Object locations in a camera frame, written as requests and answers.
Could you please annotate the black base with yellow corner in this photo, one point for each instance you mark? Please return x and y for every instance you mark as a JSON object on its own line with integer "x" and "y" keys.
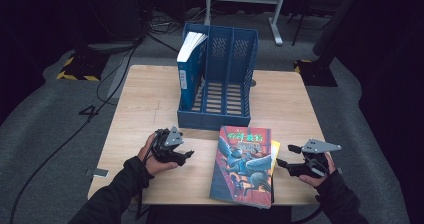
{"x": 318, "y": 74}

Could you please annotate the black book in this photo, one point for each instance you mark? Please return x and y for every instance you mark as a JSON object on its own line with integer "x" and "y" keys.
{"x": 272, "y": 190}

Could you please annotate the red illustrated book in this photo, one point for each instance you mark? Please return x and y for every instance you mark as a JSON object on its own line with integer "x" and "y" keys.
{"x": 240, "y": 170}

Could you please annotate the person's right hand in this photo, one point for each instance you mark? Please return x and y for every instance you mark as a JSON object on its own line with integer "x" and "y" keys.
{"x": 325, "y": 180}

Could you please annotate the blue plastic file rack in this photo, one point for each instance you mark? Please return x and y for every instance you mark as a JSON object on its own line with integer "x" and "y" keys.
{"x": 230, "y": 84}

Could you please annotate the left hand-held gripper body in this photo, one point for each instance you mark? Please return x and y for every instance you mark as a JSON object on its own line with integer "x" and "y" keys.
{"x": 165, "y": 147}

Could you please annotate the grey slanted pole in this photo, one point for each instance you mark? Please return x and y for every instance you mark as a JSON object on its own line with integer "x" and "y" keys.
{"x": 336, "y": 20}

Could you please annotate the blue book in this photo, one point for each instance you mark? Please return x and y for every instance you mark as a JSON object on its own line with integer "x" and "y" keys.
{"x": 188, "y": 80}

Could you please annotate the black yellow striped base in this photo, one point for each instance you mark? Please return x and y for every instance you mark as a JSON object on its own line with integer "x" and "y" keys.
{"x": 80, "y": 67}

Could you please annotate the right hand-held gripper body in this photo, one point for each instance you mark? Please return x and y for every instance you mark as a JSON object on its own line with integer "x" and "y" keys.
{"x": 313, "y": 167}

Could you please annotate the person's left hand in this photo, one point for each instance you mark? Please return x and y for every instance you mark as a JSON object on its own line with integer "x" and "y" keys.
{"x": 150, "y": 162}

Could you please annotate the yellow book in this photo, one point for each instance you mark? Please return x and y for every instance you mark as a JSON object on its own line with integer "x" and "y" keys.
{"x": 275, "y": 154}

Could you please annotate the small grey table clip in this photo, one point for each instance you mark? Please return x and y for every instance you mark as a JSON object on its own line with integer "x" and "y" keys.
{"x": 339, "y": 170}
{"x": 100, "y": 173}

